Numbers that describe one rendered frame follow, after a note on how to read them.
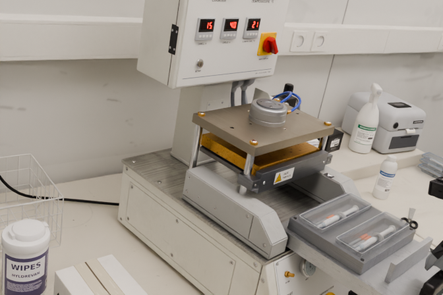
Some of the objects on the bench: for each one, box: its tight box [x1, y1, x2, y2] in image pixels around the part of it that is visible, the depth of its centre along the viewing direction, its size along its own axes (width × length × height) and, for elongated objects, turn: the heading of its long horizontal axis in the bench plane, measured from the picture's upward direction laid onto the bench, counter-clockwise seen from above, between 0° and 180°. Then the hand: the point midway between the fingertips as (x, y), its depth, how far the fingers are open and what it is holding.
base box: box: [117, 164, 288, 295], centre depth 124 cm, size 54×38×17 cm
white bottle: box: [372, 155, 398, 200], centre depth 168 cm, size 5×5×14 cm
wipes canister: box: [1, 219, 51, 295], centre depth 101 cm, size 9×9×15 cm
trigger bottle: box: [348, 83, 382, 153], centre depth 188 cm, size 9×8×25 cm
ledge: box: [326, 127, 425, 181], centre depth 188 cm, size 30×84×4 cm, turn 104°
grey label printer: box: [341, 92, 427, 153], centre depth 202 cm, size 25×20×17 cm
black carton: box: [317, 128, 344, 153], centre depth 187 cm, size 6×9×7 cm
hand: (428, 261), depth 92 cm, fingers closed
